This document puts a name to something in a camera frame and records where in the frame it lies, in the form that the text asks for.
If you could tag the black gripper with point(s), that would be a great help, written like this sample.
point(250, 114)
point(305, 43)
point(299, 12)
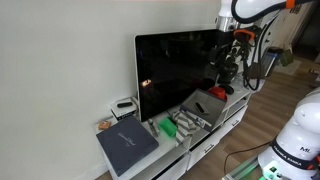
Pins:
point(221, 53)

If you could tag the robot base platform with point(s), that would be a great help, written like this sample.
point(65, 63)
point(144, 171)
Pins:
point(248, 170)

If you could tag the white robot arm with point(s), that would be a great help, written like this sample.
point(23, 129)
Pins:
point(235, 12)

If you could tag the grey open box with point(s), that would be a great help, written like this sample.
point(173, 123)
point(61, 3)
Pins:
point(212, 105)

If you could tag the black remote in box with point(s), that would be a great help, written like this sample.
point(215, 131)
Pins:
point(200, 109)

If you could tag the white set-top box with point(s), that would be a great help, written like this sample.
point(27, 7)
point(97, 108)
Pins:
point(121, 113)

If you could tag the black remote on box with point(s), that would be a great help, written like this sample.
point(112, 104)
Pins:
point(125, 104)

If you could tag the dark blue flat box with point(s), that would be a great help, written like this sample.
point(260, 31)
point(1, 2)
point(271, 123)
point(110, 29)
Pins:
point(125, 143)

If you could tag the red sequin hat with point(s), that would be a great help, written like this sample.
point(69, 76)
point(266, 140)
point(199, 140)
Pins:
point(218, 92)

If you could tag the potted green plant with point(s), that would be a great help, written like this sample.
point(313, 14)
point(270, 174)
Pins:
point(229, 68)

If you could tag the black flat television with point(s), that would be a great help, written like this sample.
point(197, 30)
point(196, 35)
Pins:
point(171, 66)

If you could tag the striped cloth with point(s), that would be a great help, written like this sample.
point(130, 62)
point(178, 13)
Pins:
point(186, 126)

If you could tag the green plastic block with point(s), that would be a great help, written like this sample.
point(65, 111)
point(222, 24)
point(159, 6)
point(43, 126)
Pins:
point(168, 127)

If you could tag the silver metal tool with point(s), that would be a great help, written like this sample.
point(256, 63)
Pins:
point(152, 127)

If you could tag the white tv stand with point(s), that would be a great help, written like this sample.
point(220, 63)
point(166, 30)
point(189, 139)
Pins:
point(170, 160)

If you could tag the small copper object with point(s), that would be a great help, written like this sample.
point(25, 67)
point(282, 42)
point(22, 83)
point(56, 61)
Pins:
point(104, 125)

